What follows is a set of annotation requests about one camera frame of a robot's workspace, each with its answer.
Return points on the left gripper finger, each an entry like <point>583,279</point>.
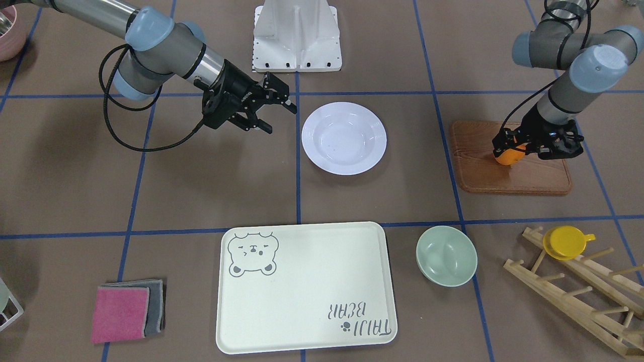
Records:
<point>556,150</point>
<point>506,138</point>

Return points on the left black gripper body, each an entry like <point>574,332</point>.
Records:
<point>534,131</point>

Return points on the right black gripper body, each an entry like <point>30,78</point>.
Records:
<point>235,80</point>

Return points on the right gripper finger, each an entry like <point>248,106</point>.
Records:
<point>273,91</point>
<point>252,122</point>

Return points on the orange fruit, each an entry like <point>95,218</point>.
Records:
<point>511,156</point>

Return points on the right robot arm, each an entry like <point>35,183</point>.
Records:
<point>157,48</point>

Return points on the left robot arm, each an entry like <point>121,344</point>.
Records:
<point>590,63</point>

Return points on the wooden tray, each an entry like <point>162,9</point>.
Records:
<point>476,171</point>

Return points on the cream bear tray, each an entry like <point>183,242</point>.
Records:
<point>289,287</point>

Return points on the white round plate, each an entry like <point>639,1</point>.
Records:
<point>344,138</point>

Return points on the yellow mug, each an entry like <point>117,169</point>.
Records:
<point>566,242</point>

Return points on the green bowl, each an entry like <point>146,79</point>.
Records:
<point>446,256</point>

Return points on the wooden mug drying rack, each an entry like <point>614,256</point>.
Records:
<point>609,305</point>

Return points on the grey cloth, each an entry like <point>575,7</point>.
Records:
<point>155,311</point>

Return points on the pink cloth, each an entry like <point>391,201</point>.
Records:
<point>120,314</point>

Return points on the pink bowl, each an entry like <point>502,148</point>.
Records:
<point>13,37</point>

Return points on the green cup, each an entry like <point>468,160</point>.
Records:
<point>4,295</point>

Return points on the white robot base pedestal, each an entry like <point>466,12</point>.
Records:
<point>296,36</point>

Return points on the white wire cup rack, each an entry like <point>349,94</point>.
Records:
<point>11,313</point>

